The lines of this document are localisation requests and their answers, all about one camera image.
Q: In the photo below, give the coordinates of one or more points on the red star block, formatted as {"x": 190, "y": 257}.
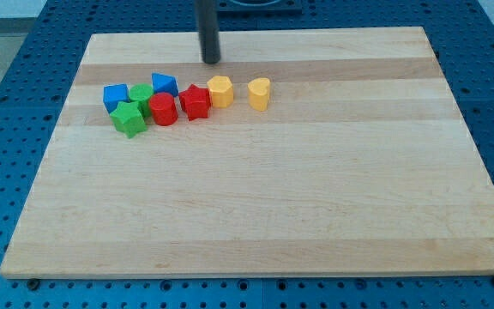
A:
{"x": 195, "y": 102}

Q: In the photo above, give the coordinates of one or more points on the blue triangle block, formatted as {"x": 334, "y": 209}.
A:
{"x": 165, "y": 84}

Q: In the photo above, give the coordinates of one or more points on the blue cube block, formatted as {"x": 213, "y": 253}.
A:
{"x": 113, "y": 94}

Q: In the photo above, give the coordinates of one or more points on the large wooden board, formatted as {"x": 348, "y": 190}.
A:
{"x": 362, "y": 165}

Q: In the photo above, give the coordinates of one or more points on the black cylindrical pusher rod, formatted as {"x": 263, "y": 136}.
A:
{"x": 208, "y": 30}

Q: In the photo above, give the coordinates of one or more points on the green cylinder block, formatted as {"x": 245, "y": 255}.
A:
{"x": 141, "y": 93}

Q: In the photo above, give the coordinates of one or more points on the yellow hexagon block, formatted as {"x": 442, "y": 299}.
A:
{"x": 221, "y": 91}

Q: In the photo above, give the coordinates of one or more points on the yellow heart block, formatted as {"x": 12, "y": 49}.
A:
{"x": 259, "y": 93}

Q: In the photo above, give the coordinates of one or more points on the red cylinder block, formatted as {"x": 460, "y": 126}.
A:
{"x": 163, "y": 109}

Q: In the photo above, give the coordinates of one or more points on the green star block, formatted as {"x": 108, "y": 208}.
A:
{"x": 128, "y": 119}

